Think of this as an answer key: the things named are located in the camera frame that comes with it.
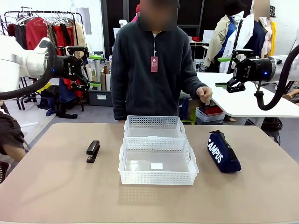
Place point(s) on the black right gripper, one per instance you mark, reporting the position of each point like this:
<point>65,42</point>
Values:
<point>257,70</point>

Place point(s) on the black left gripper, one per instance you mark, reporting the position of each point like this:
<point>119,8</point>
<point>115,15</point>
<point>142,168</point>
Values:
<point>67,67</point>

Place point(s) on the black stapler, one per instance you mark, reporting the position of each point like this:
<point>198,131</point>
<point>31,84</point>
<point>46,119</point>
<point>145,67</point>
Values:
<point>93,147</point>

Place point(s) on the navy campus pencil case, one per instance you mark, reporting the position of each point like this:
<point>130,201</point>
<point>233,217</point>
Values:
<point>217,151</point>

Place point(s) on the person's left forearm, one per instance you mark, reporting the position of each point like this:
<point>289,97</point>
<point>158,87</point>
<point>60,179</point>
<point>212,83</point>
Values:
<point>190,87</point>

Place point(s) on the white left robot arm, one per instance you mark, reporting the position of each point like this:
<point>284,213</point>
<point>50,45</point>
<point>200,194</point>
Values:
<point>23,63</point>

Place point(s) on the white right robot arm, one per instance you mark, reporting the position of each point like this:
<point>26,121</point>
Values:
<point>276,68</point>

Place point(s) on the person's right forearm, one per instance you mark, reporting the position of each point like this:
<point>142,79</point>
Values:
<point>119,100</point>

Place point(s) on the person's left hand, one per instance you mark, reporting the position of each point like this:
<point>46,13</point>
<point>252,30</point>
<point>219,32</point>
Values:
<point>204,93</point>

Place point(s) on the brown cardboard roll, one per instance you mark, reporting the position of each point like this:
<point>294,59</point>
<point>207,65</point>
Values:
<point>105,69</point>

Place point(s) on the beige cardboard roll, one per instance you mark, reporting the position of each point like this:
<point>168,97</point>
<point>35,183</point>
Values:
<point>103,80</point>

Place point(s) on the white paper roll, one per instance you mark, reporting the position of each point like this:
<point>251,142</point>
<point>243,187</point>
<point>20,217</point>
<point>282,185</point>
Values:
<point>108,81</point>

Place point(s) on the grey storage box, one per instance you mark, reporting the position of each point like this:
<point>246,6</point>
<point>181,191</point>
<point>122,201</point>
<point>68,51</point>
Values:
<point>100,100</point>

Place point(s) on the mannequin with beige trench coat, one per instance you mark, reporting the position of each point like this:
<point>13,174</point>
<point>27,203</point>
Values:
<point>222,39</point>

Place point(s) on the white table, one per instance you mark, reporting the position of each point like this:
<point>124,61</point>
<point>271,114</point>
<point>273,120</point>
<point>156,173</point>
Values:
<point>233,102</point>

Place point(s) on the beige hanging garment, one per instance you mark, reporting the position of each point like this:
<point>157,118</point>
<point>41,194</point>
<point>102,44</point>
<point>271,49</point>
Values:
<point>80,35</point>

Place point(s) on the red item in crate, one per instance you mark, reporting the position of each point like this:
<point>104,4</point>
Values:
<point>211,110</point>

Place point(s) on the red dress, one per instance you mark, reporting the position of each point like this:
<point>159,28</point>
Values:
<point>61,37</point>

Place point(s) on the white plastic crate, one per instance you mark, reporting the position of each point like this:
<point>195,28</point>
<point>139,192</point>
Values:
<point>205,116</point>

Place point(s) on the mannequin with white coat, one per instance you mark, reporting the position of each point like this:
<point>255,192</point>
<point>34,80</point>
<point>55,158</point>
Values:
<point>254,35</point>

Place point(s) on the black metal garment rack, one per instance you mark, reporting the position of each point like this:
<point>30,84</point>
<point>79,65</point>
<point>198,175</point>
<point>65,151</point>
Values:
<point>80,21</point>

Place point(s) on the black clothing pile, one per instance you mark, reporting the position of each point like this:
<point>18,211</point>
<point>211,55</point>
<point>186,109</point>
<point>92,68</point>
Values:
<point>63,114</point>

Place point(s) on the leopard pattern garment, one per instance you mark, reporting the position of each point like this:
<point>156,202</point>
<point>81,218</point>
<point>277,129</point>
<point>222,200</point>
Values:
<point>51,35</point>

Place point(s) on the green plastic crate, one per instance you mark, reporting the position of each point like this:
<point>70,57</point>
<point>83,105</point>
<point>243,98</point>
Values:
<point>190,119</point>

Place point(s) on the person in dark fleece jacket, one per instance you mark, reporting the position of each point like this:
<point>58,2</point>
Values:
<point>149,88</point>

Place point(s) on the maroon hang tag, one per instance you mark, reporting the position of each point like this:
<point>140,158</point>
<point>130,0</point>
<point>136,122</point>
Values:
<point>154,64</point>

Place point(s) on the yellow garment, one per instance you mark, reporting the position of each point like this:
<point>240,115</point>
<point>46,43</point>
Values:
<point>272,39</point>

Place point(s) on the white perforated plastic basket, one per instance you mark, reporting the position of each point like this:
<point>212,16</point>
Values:
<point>140,122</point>

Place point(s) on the red jacket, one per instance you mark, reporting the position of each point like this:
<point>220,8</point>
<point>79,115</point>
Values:
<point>35,32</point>

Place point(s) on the black bag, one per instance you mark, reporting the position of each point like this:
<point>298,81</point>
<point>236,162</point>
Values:
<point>272,126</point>

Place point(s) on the black hanging garment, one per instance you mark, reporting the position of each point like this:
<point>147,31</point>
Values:
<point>21,35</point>

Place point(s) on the maroon hanging garment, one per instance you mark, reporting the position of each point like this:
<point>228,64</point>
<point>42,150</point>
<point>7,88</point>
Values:
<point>11,30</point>

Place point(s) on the seated person in black skirt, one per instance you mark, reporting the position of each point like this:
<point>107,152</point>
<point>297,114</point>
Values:
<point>9,133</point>

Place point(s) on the white rectangular label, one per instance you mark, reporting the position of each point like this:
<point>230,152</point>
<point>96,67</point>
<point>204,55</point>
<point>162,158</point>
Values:
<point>156,166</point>

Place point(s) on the white perforated basket with sticker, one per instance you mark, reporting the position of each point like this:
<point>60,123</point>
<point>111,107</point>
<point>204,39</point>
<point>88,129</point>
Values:
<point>154,178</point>

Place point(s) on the black white sneaker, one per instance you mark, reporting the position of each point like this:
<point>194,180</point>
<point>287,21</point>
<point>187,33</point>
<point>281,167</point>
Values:
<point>3,171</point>

